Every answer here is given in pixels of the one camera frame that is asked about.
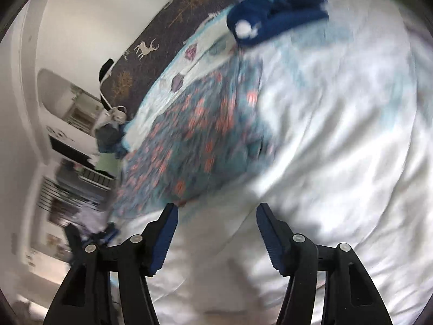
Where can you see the teal floral garment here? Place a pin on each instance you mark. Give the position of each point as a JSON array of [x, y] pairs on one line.
[[196, 135]]

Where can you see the navy star-print fleece garment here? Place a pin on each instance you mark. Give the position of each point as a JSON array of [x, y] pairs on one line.
[[280, 17]]

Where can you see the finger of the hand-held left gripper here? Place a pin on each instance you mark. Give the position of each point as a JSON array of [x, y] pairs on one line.
[[72, 240], [110, 234]]

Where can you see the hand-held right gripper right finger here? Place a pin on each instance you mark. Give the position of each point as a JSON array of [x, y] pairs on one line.
[[270, 240]]

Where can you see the green cushion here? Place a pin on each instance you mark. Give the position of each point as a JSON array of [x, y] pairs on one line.
[[105, 166]]

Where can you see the dark blue clothes pile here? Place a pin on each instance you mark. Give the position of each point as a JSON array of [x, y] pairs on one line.
[[108, 138]]

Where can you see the white floral quilt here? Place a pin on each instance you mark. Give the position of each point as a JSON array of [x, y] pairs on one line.
[[338, 142]]

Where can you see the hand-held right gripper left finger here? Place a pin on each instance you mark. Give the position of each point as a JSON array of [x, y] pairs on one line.
[[165, 240]]

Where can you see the white bag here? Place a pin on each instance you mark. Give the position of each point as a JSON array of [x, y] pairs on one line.
[[116, 115]]

